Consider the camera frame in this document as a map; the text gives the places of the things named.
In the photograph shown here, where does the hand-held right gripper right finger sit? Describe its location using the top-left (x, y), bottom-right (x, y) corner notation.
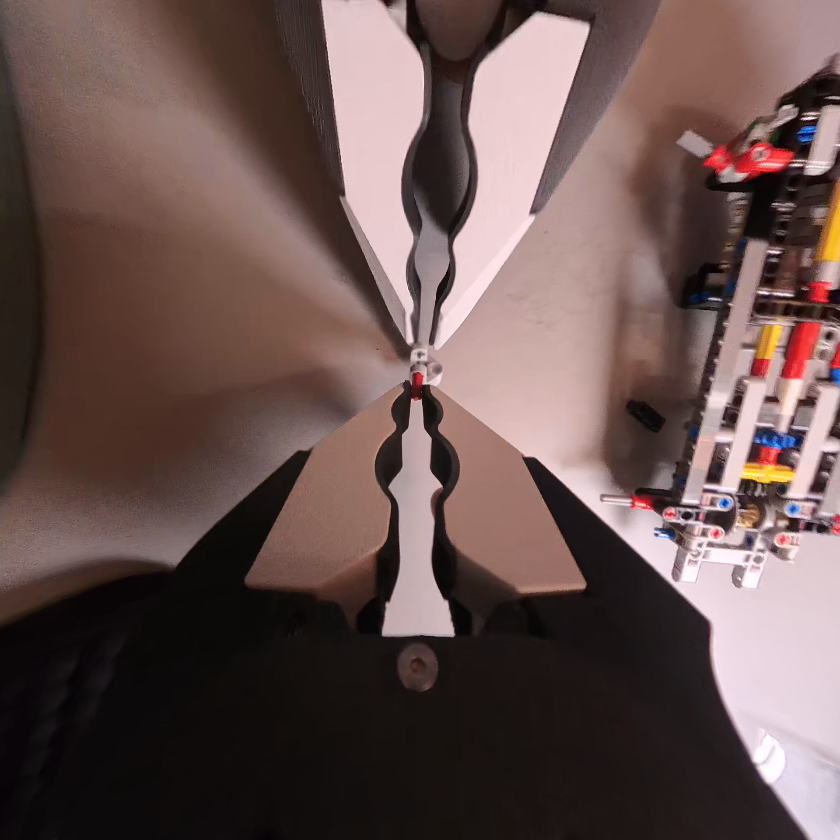
top-left (423, 384), bottom-right (588, 636)

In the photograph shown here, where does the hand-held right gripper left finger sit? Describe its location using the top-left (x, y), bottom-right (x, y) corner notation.
top-left (243, 384), bottom-right (411, 636)

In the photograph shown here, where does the grey red lego connector assembly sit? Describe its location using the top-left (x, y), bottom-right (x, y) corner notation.
top-left (406, 345), bottom-right (449, 404)

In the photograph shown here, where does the black lego connector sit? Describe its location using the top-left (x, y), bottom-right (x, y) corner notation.
top-left (624, 398), bottom-right (666, 434)

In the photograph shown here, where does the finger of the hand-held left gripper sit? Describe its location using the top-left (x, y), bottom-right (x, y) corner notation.
top-left (429, 10), bottom-right (593, 351)
top-left (320, 0), bottom-right (430, 350)

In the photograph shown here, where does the lego car chassis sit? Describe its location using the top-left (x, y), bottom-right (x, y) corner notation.
top-left (599, 54), bottom-right (840, 590)

